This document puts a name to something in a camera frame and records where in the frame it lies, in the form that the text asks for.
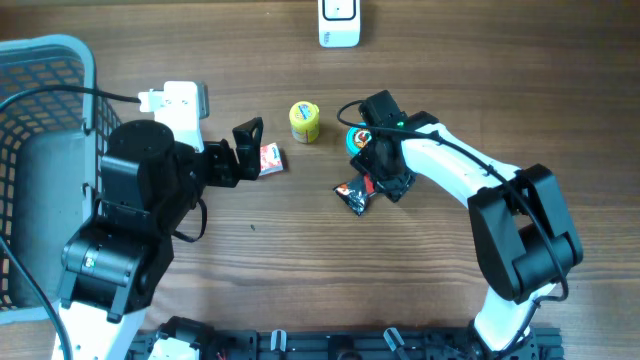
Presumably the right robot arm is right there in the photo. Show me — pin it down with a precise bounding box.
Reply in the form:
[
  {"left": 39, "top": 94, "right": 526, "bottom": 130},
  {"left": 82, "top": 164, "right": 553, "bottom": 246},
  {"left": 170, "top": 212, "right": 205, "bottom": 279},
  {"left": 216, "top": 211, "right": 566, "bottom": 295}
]
[{"left": 344, "top": 90, "right": 584, "bottom": 359}]

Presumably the red silver foil packet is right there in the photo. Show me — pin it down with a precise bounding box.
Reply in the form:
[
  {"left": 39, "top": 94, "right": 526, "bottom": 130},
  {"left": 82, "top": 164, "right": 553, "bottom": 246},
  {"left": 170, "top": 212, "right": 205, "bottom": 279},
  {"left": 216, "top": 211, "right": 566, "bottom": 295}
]
[{"left": 333, "top": 174, "right": 378, "bottom": 216}]

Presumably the white barcode scanner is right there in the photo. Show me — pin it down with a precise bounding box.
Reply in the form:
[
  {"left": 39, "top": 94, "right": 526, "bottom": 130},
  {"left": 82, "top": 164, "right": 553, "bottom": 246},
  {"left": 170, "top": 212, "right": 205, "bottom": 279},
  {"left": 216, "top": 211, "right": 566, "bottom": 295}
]
[{"left": 317, "top": 0, "right": 361, "bottom": 48}]

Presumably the grey plastic shopping basket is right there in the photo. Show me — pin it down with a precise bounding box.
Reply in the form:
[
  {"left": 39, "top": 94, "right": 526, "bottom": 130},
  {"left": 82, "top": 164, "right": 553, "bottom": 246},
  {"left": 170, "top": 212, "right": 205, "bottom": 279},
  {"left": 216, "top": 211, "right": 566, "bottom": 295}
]
[{"left": 1, "top": 35, "right": 120, "bottom": 307}]

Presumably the red snack box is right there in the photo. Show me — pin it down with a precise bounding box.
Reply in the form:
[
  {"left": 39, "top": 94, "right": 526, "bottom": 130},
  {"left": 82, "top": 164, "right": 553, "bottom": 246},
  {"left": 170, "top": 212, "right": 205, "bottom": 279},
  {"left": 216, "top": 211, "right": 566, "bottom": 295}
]
[{"left": 260, "top": 143, "right": 284, "bottom": 176}]

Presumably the teal tin can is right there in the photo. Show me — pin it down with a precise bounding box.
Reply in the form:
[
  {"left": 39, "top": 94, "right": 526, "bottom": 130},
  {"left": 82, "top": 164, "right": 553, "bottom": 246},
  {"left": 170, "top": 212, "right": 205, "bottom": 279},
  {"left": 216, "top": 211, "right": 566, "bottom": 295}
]
[{"left": 345, "top": 127, "right": 372, "bottom": 157}]

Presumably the yellow cylindrical container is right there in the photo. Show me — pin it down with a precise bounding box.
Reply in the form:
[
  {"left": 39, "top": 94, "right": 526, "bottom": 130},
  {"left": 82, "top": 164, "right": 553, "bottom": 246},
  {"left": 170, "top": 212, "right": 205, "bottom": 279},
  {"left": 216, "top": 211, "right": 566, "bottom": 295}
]
[{"left": 289, "top": 101, "right": 320, "bottom": 144}]

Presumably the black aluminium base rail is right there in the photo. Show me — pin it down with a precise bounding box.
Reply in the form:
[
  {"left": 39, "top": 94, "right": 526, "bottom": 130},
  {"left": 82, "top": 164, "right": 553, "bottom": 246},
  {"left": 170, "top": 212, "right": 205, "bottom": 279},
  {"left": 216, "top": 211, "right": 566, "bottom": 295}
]
[{"left": 124, "top": 327, "right": 566, "bottom": 360}]

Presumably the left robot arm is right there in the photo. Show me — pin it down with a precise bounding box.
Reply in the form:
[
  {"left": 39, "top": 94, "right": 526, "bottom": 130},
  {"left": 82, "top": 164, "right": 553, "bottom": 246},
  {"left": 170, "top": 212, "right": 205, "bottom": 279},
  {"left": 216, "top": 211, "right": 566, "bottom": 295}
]
[{"left": 52, "top": 117, "right": 264, "bottom": 359}]

